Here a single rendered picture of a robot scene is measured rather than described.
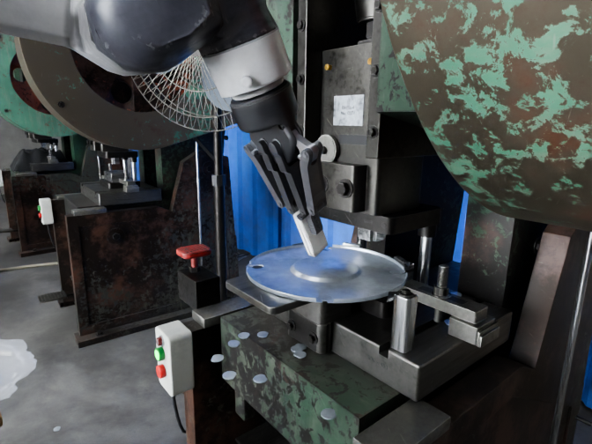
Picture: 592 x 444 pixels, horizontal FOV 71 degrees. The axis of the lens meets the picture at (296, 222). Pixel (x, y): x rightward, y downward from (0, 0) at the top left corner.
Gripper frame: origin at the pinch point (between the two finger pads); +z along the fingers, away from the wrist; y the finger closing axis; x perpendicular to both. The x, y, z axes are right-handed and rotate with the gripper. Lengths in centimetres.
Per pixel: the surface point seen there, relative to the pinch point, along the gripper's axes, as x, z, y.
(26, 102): 32, -15, -321
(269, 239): 98, 125, -193
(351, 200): 13.7, 4.5, -5.0
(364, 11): 33.3, -20.8, -9.6
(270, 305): -8.4, 8.9, -4.4
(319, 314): -0.5, 18.8, -5.6
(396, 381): -1.4, 25.6, 9.1
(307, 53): 24.7, -17.6, -17.0
